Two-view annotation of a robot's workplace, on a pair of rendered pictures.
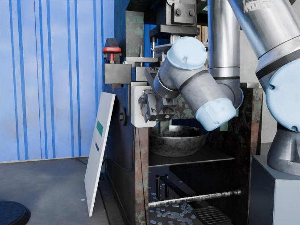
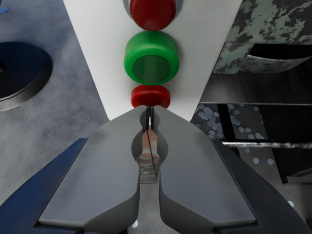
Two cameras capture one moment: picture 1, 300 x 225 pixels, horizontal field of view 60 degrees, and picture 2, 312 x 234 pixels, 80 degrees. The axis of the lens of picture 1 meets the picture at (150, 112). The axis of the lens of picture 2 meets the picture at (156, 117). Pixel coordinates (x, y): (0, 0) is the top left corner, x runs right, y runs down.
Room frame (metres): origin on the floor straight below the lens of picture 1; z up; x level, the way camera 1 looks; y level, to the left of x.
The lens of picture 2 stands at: (0.77, -0.01, 0.65)
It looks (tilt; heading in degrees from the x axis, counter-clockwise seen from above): 61 degrees down; 13
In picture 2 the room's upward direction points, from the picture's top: 5 degrees clockwise
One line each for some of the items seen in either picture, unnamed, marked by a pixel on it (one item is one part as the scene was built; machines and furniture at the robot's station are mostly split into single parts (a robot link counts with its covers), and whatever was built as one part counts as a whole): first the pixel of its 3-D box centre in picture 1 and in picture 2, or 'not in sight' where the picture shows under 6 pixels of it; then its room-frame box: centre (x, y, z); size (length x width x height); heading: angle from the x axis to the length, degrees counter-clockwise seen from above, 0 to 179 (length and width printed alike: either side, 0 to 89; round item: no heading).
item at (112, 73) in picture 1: (117, 88); not in sight; (0.94, 0.12, 0.62); 0.10 x 0.06 x 0.20; 107
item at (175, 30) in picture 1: (173, 35); not in sight; (1.26, -0.11, 0.86); 0.20 x 0.16 x 0.05; 107
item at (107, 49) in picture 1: (111, 59); not in sight; (0.94, 0.14, 0.72); 0.07 x 0.06 x 0.08; 17
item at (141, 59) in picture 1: (139, 57); not in sight; (1.20, 0.05, 0.76); 0.17 x 0.06 x 0.10; 107
